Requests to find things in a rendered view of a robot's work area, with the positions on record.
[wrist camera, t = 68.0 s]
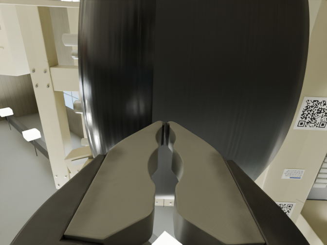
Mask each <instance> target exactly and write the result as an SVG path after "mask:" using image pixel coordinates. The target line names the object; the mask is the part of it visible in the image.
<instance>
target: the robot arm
mask: <svg viewBox="0 0 327 245"><path fill-rule="evenodd" d="M164 133H165V140H166V146H168V147H169V149H170V150H171V151H172V153H173V155H172V166H171V170H172V172H173V173H174V174H175V175H176V177H177V179H178V181H179V182H178V183H177V185H176V187H175V197H174V206H173V225H174V235H175V238H176V239H177V241H178V242H179V243H181V244H182V245H310V244H309V242H308V241H307V239H306V238H305V237H304V235H303V234H302V232H301V231H300V230H299V228H298V227H297V226H296V225H295V223H294V222H293V221H292V220H291V219H290V218H289V217H288V216H287V214H286V213H285V212H284V211H283V210H282V209H281V208H280V207H279V206H278V205H277V204H276V203H275V202H274V201H273V200H272V199H271V198H270V197H269V196H268V195H267V194H266V193H265V192H264V191H263V190H262V189H261V188H260V187H259V186H258V185H257V184H256V183H255V182H254V181H253V180H252V179H251V178H250V177H249V176H248V175H247V174H246V173H245V172H244V171H243V170H242V169H241V168H240V167H239V166H238V165H237V164H236V163H235V162H234V161H233V160H226V159H225V158H224V157H223V156H222V155H221V154H220V153H219V152H218V151H217V150H216V149H215V148H213V147H212V146H211V145H210V144H208V143H207V142H206V141H204V140H203V139H201V138H200V137H198V136H196V135H195V134H193V133H192V132H190V131H188V130H187V129H185V128H184V127H182V126H180V125H179V124H177V123H176V122H172V121H170V122H162V121H157V122H155V123H153V124H151V125H149V126H147V127H145V128H143V129H142V130H140V131H138V132H136V133H134V134H132V135H130V136H129V137H127V138H125V139H123V140H122V141H120V142H119V143H117V144H116V145H115V146H113V147H112V148H111V149H110V150H109V151H108V152H107V153H105V154H104V155H101V154H98V155H97V156H96V157H95V158H94V159H93V160H92V161H91V162H89V163H88V164H87V165H86V166H85V167H84V168H83V169H81V170H80V171H79V172H78V173H77V174H76V175H75V176H73V177H72V178H71V179H70V180H69V181H68V182H67V183H65V184H64V185H63V186H62V187H61V188H60V189H59V190H57V191H56V192H55V193H54V194H53V195H52V196H51V197H50V198H49V199H47V200H46V201H45V202H44V203H43V204H42V205H41V206H40V207H39V209H38V210H37V211H36V212H35V213H34V214H33V215H32V216H31V217H30V219H29V220H28V221H27V222H26V223H25V225H24V226H23V227H22V228H21V230H20V231H19V232H18V234H17V235H16V236H15V238H14V239H13V241H12V242H11V243H10V245H142V244H144V243H145V242H147V241H148V240H149V239H150V238H151V236H152V233H153V225H154V214H155V184H154V182H153V181H152V179H151V177H152V175H153V174H154V173H155V172H156V171H157V169H158V150H159V149H160V148H161V146H163V145H164Z"/></svg>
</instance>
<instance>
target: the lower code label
mask: <svg viewBox="0 0 327 245"><path fill-rule="evenodd" d="M293 129H304V130H325V131H327V98H323V97H304V99H303V102H302V105H301V108H300V111H299V114H298V117H297V120H296V122H295V125H294V128H293Z"/></svg>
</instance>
